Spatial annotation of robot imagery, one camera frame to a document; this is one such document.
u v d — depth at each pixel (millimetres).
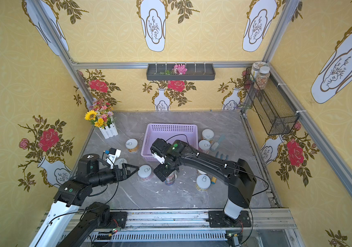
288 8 731
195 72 923
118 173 614
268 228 733
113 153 657
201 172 831
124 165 614
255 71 854
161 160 690
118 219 735
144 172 838
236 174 444
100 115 967
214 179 852
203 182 810
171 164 638
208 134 979
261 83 817
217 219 733
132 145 958
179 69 882
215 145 1007
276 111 808
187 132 1073
